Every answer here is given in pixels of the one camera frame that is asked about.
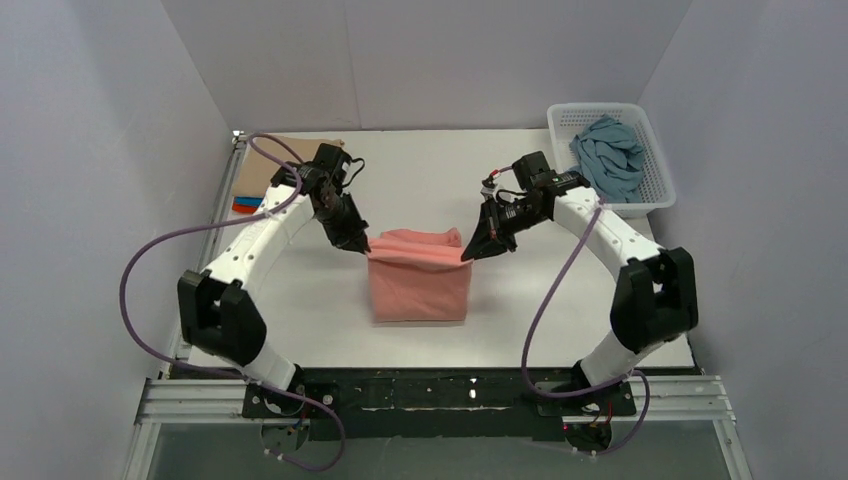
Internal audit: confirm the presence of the white plastic basket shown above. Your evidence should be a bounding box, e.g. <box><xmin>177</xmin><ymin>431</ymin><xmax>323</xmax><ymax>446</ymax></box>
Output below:
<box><xmin>547</xmin><ymin>102</ymin><xmax>676</xmax><ymax>218</ymax></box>

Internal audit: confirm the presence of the aluminium frame rail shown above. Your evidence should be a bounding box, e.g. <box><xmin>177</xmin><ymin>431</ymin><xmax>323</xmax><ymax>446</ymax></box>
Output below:
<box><xmin>135</xmin><ymin>375</ymin><xmax>752</xmax><ymax>479</ymax></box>

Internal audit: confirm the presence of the pink t-shirt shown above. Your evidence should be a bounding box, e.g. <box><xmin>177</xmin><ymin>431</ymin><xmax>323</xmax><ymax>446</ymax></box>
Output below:
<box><xmin>367</xmin><ymin>228</ymin><xmax>472</xmax><ymax>322</ymax></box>

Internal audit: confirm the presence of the orange folded t-shirt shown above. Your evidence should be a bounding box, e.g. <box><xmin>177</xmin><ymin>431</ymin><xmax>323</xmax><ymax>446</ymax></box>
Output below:
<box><xmin>231</xmin><ymin>203</ymin><xmax>259</xmax><ymax>215</ymax></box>

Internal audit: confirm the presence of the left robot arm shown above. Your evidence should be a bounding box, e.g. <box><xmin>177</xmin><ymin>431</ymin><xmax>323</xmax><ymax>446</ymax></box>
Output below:
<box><xmin>177</xmin><ymin>185</ymin><xmax>369</xmax><ymax>390</ymax></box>

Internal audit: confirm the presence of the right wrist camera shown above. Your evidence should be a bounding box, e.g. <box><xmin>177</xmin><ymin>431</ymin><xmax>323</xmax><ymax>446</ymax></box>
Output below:
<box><xmin>510</xmin><ymin>151</ymin><xmax>590</xmax><ymax>196</ymax></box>

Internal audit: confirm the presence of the blue folded t-shirt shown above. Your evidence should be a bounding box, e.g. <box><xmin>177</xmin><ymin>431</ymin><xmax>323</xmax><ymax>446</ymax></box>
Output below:
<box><xmin>233</xmin><ymin>196</ymin><xmax>263</xmax><ymax>208</ymax></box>

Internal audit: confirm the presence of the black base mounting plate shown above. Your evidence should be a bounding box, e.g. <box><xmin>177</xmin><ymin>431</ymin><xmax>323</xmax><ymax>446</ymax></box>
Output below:
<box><xmin>241</xmin><ymin>367</ymin><xmax>637</xmax><ymax>442</ymax></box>

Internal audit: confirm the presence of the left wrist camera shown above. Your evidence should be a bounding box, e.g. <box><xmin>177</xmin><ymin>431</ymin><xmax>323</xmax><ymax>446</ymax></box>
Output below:
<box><xmin>271</xmin><ymin>143</ymin><xmax>365</xmax><ymax>195</ymax></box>

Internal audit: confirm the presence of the teal crumpled t-shirt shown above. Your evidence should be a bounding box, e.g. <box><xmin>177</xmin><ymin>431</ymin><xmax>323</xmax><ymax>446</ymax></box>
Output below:
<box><xmin>569</xmin><ymin>115</ymin><xmax>645</xmax><ymax>204</ymax></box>

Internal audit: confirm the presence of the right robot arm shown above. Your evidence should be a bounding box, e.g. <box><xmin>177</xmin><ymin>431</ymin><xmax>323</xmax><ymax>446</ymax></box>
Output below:
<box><xmin>461</xmin><ymin>187</ymin><xmax>699</xmax><ymax>399</ymax></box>

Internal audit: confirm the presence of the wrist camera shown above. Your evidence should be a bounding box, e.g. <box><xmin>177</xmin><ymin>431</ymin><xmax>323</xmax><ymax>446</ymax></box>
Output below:
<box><xmin>510</xmin><ymin>151</ymin><xmax>590</xmax><ymax>196</ymax></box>
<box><xmin>271</xmin><ymin>143</ymin><xmax>365</xmax><ymax>195</ymax></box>

